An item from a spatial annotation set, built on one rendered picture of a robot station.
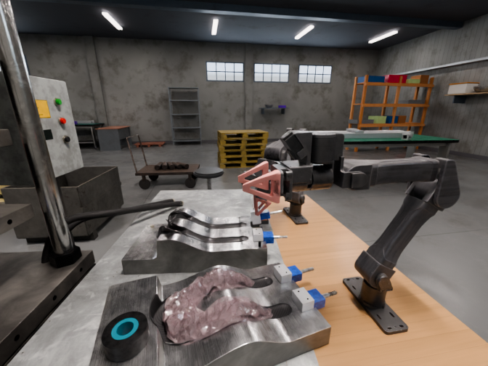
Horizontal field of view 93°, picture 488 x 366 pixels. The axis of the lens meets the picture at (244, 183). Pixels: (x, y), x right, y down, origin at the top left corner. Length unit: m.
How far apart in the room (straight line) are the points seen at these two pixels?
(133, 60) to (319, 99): 7.77
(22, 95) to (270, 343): 0.97
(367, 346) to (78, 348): 0.70
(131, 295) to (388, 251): 0.67
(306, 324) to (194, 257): 0.41
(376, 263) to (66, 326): 0.84
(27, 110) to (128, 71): 9.67
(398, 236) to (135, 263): 0.81
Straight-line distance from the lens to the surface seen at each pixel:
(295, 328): 0.65
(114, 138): 9.22
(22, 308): 1.02
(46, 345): 0.84
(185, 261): 0.86
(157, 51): 10.50
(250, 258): 0.85
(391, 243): 0.74
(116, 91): 10.69
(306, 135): 0.50
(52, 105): 1.30
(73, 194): 2.79
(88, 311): 0.87
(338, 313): 0.79
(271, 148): 0.92
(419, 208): 0.73
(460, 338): 0.89
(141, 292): 0.69
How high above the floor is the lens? 1.35
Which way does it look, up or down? 18 degrees down
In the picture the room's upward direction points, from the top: straight up
